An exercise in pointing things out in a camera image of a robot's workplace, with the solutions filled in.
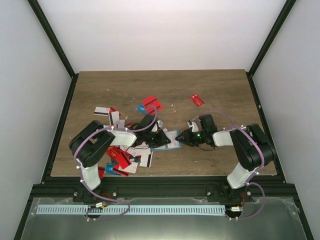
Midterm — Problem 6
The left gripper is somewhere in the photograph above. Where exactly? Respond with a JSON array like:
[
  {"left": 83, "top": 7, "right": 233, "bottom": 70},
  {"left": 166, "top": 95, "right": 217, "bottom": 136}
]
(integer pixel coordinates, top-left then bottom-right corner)
[{"left": 144, "top": 129, "right": 171, "bottom": 149}]

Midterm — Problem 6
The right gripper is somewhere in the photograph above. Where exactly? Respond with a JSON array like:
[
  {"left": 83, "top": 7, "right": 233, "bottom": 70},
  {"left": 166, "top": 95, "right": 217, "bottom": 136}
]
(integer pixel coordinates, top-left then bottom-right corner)
[{"left": 175, "top": 129, "right": 207, "bottom": 148}]

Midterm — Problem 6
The white card red print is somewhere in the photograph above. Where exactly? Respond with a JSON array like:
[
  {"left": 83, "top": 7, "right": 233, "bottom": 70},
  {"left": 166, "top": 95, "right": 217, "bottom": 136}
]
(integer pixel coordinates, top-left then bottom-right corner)
[{"left": 166, "top": 131, "right": 180, "bottom": 149}]

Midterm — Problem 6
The teal card holder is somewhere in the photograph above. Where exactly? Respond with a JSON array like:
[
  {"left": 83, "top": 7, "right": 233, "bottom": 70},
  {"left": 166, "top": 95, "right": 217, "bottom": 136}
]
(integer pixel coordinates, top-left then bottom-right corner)
[{"left": 151, "top": 129, "right": 183, "bottom": 152}]

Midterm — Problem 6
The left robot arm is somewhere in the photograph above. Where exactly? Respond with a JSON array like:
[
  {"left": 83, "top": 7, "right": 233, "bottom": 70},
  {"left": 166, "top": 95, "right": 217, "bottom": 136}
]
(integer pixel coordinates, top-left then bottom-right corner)
[{"left": 69, "top": 114, "right": 171, "bottom": 202}]

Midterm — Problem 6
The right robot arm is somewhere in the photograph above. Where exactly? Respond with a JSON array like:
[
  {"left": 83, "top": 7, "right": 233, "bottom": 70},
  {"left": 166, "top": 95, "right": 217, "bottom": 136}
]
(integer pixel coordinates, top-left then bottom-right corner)
[{"left": 175, "top": 114, "right": 278, "bottom": 202}]

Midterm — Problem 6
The white striped card lower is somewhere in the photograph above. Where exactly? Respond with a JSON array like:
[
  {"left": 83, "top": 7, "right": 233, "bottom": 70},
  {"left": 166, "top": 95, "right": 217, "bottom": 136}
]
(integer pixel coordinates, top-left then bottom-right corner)
[{"left": 139, "top": 148, "right": 153, "bottom": 168}]

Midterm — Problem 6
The white striped card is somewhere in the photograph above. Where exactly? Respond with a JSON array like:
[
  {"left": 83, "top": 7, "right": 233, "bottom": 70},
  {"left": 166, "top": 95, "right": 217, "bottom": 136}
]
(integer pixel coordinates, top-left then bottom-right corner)
[
  {"left": 93, "top": 106, "right": 110, "bottom": 116},
  {"left": 139, "top": 148, "right": 153, "bottom": 168}
]

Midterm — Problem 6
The large white card pile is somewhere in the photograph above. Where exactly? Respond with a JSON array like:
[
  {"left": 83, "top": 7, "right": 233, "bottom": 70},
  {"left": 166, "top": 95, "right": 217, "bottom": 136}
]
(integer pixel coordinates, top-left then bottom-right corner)
[{"left": 126, "top": 147, "right": 151, "bottom": 157}]

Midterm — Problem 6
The red card far right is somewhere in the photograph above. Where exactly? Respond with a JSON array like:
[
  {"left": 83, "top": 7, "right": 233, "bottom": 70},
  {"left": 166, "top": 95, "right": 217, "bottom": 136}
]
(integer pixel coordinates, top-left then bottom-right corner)
[{"left": 190, "top": 94, "right": 205, "bottom": 107}]

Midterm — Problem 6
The red magnetic stripe card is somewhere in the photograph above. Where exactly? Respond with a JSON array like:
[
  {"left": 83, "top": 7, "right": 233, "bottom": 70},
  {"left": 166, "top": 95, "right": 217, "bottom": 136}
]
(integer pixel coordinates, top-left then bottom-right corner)
[{"left": 141, "top": 95, "right": 163, "bottom": 115}]

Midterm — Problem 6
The blue card top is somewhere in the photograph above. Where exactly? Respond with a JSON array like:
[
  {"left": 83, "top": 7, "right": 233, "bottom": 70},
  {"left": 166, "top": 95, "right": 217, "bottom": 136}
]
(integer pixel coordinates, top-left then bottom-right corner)
[{"left": 136, "top": 103, "right": 147, "bottom": 115}]

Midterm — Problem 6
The blue card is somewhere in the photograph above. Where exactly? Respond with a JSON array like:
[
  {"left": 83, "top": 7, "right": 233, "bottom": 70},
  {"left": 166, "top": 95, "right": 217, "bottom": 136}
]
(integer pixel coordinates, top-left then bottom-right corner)
[
  {"left": 136, "top": 103, "right": 147, "bottom": 115},
  {"left": 104, "top": 163, "right": 118, "bottom": 175}
]

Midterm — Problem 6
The white card bottom centre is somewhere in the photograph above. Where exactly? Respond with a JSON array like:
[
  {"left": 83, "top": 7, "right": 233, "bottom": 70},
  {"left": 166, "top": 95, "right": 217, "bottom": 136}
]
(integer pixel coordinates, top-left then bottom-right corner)
[{"left": 122, "top": 162, "right": 139, "bottom": 174}]

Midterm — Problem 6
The red card in pile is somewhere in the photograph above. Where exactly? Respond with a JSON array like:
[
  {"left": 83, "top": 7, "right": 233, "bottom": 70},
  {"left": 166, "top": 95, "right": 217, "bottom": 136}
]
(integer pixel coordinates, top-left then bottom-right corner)
[{"left": 115, "top": 152, "right": 132, "bottom": 170}]

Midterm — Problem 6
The blue card bottom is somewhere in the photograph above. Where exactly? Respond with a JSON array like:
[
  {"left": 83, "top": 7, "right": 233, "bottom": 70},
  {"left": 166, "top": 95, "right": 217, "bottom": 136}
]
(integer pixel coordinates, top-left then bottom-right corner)
[{"left": 104, "top": 163, "right": 118, "bottom": 175}]

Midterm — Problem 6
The dark red striped card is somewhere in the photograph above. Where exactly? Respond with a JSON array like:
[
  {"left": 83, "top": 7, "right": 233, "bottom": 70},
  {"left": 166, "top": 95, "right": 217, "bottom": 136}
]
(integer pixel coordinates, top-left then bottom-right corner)
[{"left": 98, "top": 166, "right": 105, "bottom": 179}]

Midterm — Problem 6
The white striped card left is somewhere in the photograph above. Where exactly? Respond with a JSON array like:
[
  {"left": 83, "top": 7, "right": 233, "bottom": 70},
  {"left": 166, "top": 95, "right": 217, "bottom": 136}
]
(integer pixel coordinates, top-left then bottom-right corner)
[{"left": 93, "top": 106, "right": 110, "bottom": 116}]

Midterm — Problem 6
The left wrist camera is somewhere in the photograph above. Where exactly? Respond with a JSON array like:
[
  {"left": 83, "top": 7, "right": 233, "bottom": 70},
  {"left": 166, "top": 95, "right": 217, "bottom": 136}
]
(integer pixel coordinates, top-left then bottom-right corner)
[{"left": 151, "top": 120, "right": 163, "bottom": 133}]

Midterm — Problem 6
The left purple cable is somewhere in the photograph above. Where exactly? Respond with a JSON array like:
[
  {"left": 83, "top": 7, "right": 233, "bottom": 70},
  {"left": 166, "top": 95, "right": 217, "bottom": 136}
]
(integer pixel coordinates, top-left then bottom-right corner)
[{"left": 73, "top": 105, "right": 158, "bottom": 222}]

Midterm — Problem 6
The purple cable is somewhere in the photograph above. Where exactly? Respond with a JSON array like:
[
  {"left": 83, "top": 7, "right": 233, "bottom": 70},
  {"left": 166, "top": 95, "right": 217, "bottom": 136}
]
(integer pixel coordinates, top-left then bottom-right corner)
[
  {"left": 73, "top": 105, "right": 158, "bottom": 222},
  {"left": 191, "top": 110, "right": 266, "bottom": 222}
]

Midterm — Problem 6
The light blue slotted rail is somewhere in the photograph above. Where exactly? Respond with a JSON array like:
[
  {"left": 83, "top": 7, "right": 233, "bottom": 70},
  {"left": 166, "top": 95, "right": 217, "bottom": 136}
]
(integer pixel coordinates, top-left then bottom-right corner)
[{"left": 36, "top": 204, "right": 226, "bottom": 216}]

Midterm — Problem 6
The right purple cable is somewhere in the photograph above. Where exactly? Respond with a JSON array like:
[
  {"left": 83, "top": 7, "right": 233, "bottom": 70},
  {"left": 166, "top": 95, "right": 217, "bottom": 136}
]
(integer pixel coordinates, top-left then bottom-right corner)
[{"left": 191, "top": 110, "right": 266, "bottom": 222}]

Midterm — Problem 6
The black aluminium frame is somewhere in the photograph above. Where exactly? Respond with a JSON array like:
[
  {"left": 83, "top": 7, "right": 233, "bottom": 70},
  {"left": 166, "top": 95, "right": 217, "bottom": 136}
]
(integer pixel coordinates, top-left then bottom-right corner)
[{"left": 14, "top": 0, "right": 314, "bottom": 240}]

